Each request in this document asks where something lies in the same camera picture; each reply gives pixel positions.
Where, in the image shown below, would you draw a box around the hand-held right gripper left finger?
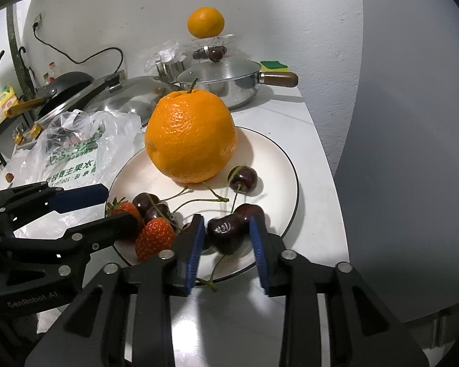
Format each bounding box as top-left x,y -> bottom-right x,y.
25,214 -> 207,367

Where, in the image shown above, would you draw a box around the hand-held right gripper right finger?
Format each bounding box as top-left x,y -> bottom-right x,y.
248,215 -> 437,367

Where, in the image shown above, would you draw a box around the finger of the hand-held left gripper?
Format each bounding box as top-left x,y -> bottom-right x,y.
0,181 -> 110,224
0,213 -> 138,273

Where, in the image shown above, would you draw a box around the white plastic bag green print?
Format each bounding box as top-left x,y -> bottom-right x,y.
11,109 -> 143,239

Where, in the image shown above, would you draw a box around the white plate with dark rim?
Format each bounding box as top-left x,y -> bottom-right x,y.
105,126 -> 300,281

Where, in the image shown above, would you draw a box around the large orange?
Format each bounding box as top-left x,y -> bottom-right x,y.
144,77 -> 238,184

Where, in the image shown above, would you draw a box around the steel induction cooker gold knobs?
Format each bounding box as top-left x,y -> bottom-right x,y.
12,117 -> 52,150

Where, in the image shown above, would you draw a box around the glass lid black knob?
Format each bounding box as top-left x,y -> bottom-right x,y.
82,75 -> 178,127

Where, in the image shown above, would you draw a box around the yellow jug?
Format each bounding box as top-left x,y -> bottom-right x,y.
0,84 -> 18,121

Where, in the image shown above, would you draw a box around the plastic-wrapped steel cups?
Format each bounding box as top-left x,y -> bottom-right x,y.
145,44 -> 188,81

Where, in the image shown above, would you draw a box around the dark curved pipe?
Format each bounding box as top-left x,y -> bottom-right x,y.
6,2 -> 33,100

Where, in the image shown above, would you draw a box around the steel pot lid wooden knob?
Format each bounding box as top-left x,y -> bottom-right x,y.
175,47 -> 261,83

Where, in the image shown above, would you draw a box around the yellow green sponge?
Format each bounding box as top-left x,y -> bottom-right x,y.
260,60 -> 290,73

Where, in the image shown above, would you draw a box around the glass container with cherries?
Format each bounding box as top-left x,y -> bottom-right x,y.
191,34 -> 240,62

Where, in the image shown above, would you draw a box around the small orange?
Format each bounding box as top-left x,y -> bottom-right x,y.
187,7 -> 226,39

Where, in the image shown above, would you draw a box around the black wok wooden handle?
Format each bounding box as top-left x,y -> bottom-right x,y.
6,71 -> 95,120

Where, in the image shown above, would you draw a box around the black cooker power cable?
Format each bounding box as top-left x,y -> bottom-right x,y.
32,27 -> 124,81

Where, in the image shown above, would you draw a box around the small steel pot wooden handle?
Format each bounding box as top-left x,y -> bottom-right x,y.
176,67 -> 299,111

